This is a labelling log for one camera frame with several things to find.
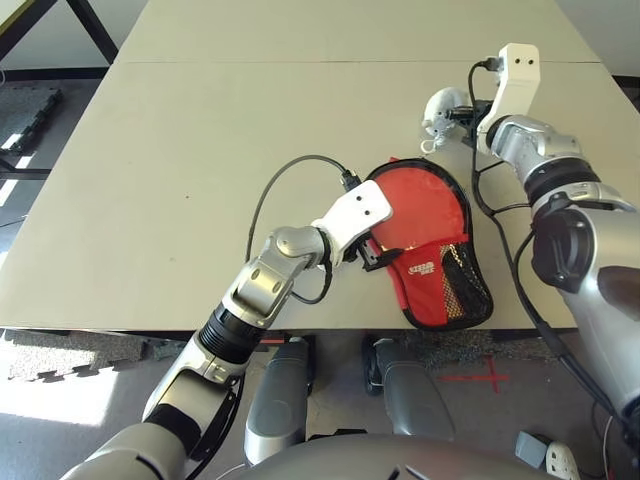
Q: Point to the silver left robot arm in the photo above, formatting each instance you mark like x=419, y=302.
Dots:
x=265, y=280

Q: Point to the grey plush zipper charm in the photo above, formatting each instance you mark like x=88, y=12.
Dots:
x=442, y=100

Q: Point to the grey robot right leg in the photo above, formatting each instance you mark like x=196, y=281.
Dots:
x=415, y=395

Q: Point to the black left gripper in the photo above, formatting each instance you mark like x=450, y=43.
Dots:
x=369, y=256

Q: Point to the red black paddle case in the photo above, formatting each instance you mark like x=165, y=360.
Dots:
x=425, y=290

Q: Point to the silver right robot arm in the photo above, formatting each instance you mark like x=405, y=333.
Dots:
x=590, y=260

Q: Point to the black foam floor mat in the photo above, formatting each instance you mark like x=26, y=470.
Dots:
x=30, y=115

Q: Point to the grey speckled foam mat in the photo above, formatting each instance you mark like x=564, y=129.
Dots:
x=460, y=347

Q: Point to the small grey box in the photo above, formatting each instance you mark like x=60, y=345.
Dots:
x=531, y=449

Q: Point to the grey puzzle foam mat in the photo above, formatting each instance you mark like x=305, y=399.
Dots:
x=75, y=352

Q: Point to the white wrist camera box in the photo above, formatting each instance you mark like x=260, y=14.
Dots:
x=360, y=215
x=517, y=80

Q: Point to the black metal table frame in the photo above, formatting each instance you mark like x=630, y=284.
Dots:
x=95, y=35

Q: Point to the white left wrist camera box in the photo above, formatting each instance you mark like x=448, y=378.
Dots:
x=360, y=215

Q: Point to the white perforated clog shoe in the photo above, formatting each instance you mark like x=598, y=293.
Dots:
x=562, y=460

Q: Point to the grey robot left leg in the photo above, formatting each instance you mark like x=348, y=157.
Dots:
x=275, y=400

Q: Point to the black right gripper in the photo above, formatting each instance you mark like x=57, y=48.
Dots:
x=479, y=117

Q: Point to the grey robot torso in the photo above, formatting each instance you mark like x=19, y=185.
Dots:
x=390, y=460

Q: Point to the grey robot leg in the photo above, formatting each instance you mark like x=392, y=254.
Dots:
x=415, y=395
x=275, y=400

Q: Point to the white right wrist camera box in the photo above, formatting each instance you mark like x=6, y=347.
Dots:
x=517, y=80

